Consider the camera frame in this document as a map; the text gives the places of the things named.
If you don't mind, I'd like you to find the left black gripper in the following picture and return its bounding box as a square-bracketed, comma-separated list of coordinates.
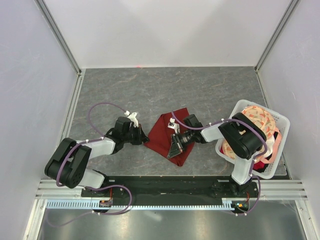
[122, 124, 149, 146]

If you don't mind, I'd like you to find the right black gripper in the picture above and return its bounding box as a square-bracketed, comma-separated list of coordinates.
[168, 130, 195, 159]

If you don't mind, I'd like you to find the dark red cloth napkin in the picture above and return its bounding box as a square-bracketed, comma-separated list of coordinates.
[144, 112, 195, 167]

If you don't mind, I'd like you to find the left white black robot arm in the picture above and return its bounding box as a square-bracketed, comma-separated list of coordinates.
[44, 112, 149, 197]

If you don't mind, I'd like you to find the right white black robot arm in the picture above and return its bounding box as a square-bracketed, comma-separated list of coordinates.
[167, 112, 267, 197]

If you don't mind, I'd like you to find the white plastic laundry basket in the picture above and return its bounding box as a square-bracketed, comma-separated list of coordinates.
[215, 99, 290, 185]

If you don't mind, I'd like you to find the red cloth in basket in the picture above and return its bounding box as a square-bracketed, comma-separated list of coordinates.
[252, 161, 269, 173]

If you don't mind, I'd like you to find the floral peach cloth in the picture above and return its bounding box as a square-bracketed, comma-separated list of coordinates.
[219, 105, 282, 164]

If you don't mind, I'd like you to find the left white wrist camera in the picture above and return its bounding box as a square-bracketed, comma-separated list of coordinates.
[124, 110, 139, 128]

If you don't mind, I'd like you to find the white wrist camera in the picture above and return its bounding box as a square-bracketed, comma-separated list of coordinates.
[124, 110, 139, 128]
[167, 118, 181, 135]

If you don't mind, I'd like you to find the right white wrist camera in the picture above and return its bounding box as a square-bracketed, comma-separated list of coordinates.
[167, 118, 181, 135]

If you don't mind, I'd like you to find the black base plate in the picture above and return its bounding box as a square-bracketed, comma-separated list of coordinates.
[81, 176, 259, 205]

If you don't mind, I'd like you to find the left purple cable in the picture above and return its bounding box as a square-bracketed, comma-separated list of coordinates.
[55, 102, 133, 216]

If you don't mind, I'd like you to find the purple cable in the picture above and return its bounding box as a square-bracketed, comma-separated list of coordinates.
[55, 102, 133, 216]
[171, 111, 270, 216]

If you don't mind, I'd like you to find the grey slotted cable duct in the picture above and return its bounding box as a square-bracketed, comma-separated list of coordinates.
[46, 198, 240, 211]

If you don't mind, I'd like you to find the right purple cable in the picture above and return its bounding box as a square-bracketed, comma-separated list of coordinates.
[171, 111, 270, 216]

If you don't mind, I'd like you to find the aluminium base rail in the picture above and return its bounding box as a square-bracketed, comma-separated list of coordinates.
[22, 179, 83, 240]

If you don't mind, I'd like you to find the left aluminium frame post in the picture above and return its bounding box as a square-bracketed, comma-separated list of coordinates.
[33, 0, 83, 76]

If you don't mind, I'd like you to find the aluminium frame post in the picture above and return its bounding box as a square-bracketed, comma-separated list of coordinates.
[254, 0, 300, 73]
[33, 0, 83, 76]

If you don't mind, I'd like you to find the right aluminium frame post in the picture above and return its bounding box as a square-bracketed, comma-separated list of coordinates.
[254, 0, 300, 73]

